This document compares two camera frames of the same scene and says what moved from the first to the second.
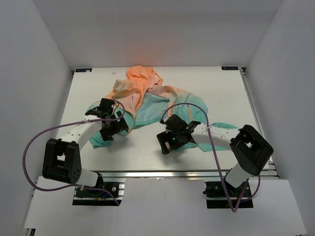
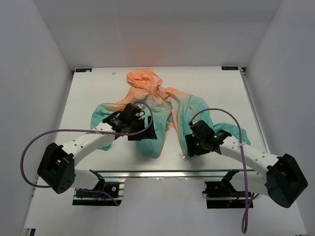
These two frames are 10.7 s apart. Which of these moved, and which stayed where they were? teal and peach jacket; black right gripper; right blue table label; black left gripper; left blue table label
Moved: black right gripper; teal and peach jacket; black left gripper
Stayed: left blue table label; right blue table label
